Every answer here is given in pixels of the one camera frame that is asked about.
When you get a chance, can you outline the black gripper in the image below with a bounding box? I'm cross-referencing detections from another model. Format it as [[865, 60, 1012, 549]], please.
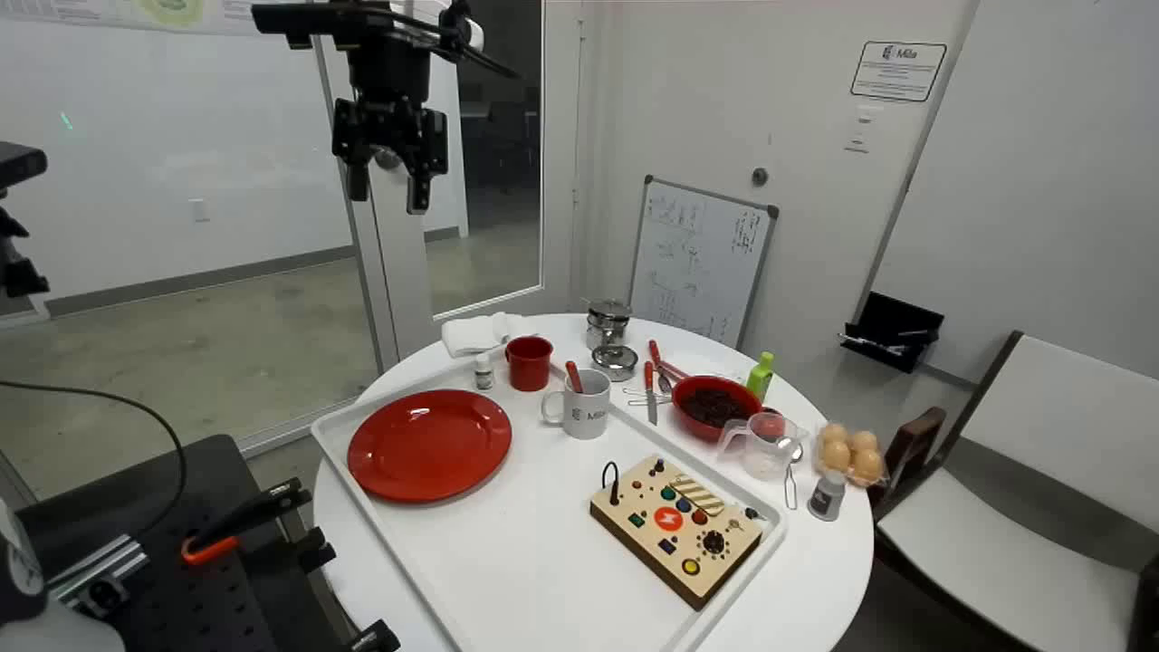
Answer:
[[330, 93, 452, 218]]

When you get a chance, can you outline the red mug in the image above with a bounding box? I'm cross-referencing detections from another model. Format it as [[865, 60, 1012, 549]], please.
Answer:
[[502, 334, 559, 393]]

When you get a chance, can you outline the white folded cloth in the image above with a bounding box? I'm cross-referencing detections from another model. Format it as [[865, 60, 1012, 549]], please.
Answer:
[[438, 308, 537, 358]]

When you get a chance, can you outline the metal jar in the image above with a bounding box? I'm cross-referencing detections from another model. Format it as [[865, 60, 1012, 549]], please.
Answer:
[[581, 297, 635, 355]]

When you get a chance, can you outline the red round plate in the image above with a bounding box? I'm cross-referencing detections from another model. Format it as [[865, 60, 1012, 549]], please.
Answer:
[[344, 387, 513, 508]]

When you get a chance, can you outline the small metal strainer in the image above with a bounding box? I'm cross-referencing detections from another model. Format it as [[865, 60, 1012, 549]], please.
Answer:
[[589, 342, 642, 383]]

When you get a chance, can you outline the small whiteboard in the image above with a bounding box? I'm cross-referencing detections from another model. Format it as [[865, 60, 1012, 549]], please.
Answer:
[[626, 172, 781, 355]]

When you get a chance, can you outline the round white table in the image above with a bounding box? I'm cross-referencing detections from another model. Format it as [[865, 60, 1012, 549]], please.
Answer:
[[306, 358, 790, 652]]

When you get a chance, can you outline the red bowl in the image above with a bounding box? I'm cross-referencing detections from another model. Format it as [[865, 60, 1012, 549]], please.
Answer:
[[671, 372, 766, 444]]

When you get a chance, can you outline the black perforated platform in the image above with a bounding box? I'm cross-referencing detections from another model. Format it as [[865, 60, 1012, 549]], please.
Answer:
[[15, 430, 367, 652]]

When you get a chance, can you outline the green squeeze bottle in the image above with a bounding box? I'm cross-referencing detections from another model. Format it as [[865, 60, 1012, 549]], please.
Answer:
[[741, 348, 777, 403]]

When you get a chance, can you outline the clear measuring cup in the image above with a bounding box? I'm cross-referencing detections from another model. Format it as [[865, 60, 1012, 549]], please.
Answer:
[[718, 410, 810, 486]]

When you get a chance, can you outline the wooden busy board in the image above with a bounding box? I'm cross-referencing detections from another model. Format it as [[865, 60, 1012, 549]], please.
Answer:
[[588, 451, 773, 612]]

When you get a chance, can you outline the white paper door sign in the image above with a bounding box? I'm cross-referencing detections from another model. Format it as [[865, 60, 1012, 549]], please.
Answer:
[[846, 37, 952, 105]]

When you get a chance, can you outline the small salt shaker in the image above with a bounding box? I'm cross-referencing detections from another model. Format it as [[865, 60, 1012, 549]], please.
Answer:
[[805, 471, 846, 526]]

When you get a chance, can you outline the bread pastry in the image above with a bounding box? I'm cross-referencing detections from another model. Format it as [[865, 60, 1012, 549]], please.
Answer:
[[846, 450, 888, 489]]

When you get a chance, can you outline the white chair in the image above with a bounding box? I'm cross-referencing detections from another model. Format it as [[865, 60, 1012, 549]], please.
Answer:
[[874, 329, 1159, 652]]

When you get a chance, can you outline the white door frame post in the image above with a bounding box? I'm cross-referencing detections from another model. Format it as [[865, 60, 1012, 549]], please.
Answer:
[[316, 31, 443, 372]]

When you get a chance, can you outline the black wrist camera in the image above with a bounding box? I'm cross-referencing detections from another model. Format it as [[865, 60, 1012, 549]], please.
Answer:
[[251, 0, 367, 55]]

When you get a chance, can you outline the wire whisk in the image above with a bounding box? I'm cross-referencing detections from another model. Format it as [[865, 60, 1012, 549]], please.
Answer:
[[645, 335, 693, 397]]

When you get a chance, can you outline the black cable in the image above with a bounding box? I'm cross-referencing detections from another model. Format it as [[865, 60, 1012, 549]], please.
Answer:
[[0, 375, 192, 509]]

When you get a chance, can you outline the orange handled black clamp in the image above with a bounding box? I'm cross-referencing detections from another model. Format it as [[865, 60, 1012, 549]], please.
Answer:
[[178, 474, 316, 572]]

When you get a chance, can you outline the black camera stand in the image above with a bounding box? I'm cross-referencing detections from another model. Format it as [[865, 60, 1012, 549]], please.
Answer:
[[0, 142, 54, 304]]

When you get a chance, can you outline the silver metal bracket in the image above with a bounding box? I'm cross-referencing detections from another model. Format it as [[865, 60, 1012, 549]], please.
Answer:
[[48, 536, 152, 620]]

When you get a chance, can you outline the black wall holder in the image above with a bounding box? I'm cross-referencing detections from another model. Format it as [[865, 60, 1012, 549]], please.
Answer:
[[841, 285, 947, 375]]

